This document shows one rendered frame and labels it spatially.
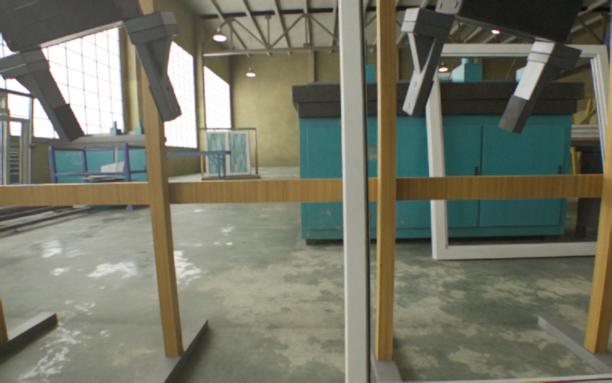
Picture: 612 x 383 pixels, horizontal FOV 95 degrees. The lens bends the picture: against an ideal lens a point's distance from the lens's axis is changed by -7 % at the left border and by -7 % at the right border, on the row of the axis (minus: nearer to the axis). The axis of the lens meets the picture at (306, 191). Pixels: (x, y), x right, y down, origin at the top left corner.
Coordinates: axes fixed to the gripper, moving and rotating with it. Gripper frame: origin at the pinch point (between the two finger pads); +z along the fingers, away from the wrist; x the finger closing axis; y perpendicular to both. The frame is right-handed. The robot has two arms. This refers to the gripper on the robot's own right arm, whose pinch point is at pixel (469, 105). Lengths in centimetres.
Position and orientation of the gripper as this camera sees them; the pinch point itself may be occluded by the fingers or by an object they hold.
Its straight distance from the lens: 40.1
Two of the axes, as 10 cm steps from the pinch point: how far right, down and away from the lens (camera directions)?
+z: -1.6, 8.6, 4.8
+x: 9.8, 0.9, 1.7
